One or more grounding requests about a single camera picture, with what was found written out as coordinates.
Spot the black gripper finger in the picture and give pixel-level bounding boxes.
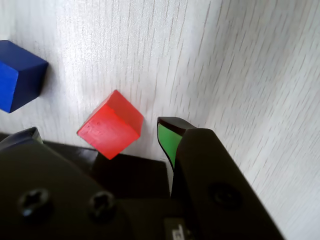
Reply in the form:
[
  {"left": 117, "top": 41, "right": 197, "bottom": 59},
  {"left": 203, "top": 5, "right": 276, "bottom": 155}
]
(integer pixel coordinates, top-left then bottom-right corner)
[
  {"left": 156, "top": 116, "right": 286, "bottom": 240},
  {"left": 0, "top": 126, "right": 131, "bottom": 240}
]

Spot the red wooden cube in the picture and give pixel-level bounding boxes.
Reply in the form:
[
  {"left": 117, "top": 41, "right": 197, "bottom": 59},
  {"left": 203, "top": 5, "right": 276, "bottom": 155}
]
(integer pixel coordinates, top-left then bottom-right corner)
[{"left": 77, "top": 89, "right": 145, "bottom": 161}]

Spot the blue wooden cube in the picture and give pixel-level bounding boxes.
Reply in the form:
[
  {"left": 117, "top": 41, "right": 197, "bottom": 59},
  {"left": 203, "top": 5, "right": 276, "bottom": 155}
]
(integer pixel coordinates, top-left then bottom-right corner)
[{"left": 0, "top": 39, "right": 50, "bottom": 115}]

